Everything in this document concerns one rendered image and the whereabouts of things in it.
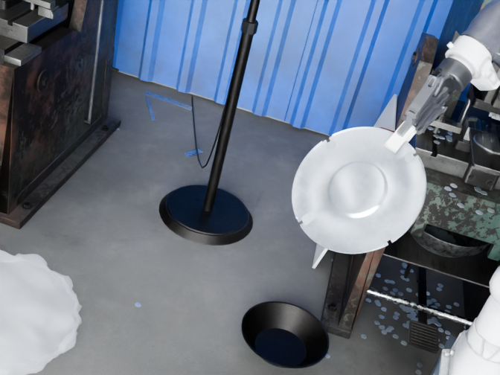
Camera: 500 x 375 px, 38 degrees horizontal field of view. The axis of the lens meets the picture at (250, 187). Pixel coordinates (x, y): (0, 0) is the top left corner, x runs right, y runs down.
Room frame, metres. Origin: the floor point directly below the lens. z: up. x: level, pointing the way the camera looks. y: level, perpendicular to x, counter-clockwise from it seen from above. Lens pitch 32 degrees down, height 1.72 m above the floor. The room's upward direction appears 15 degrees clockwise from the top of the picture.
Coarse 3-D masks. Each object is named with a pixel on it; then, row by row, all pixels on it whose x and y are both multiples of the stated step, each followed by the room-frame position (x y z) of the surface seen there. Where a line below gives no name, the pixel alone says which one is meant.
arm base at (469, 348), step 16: (464, 336) 1.43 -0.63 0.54; (480, 336) 1.38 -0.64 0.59; (448, 352) 1.44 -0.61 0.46; (464, 352) 1.37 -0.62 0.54; (480, 352) 1.35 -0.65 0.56; (496, 352) 1.35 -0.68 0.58; (448, 368) 1.38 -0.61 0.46; (464, 368) 1.33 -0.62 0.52; (480, 368) 1.33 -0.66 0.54; (496, 368) 1.33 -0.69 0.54
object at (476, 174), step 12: (480, 132) 2.14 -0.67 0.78; (480, 144) 2.04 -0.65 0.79; (492, 144) 2.06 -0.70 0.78; (480, 156) 1.97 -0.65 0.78; (492, 156) 1.99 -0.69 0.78; (468, 168) 2.04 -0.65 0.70; (480, 168) 1.91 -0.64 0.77; (492, 168) 1.91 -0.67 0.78; (468, 180) 2.03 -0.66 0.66; (480, 180) 2.03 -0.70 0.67; (492, 180) 2.02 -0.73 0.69
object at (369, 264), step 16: (416, 48) 2.74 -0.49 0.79; (432, 48) 2.54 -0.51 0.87; (416, 64) 2.54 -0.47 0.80; (432, 64) 2.48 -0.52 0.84; (416, 80) 2.46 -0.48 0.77; (400, 96) 2.67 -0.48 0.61; (416, 96) 2.45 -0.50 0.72; (400, 112) 2.46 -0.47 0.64; (336, 256) 2.32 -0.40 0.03; (352, 256) 2.29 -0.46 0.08; (368, 256) 1.93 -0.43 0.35; (336, 272) 2.22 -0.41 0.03; (352, 272) 2.14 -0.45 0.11; (368, 272) 1.92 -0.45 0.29; (336, 288) 2.13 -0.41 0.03; (352, 288) 1.94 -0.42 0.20; (368, 288) 1.92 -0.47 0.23; (336, 304) 2.03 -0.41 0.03; (352, 304) 1.93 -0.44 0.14; (336, 320) 1.95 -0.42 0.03; (352, 320) 1.92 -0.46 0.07
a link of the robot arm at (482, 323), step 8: (488, 304) 1.41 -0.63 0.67; (496, 304) 1.40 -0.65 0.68; (480, 312) 1.43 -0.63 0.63; (488, 312) 1.39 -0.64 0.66; (496, 312) 1.38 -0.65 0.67; (480, 320) 1.41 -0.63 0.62; (488, 320) 1.38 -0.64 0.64; (496, 320) 1.37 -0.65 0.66; (480, 328) 1.39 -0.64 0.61; (488, 328) 1.38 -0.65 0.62; (496, 328) 1.37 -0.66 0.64; (488, 336) 1.37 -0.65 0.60; (496, 336) 1.36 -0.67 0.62; (496, 344) 1.36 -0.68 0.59
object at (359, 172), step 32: (352, 128) 1.44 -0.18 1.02; (320, 160) 1.39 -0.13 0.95; (352, 160) 1.38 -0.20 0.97; (384, 160) 1.36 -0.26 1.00; (416, 160) 1.35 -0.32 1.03; (320, 192) 1.33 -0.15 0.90; (352, 192) 1.31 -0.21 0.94; (384, 192) 1.30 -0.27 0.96; (416, 192) 1.29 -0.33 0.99; (320, 224) 1.27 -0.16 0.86; (352, 224) 1.26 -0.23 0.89; (384, 224) 1.25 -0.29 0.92
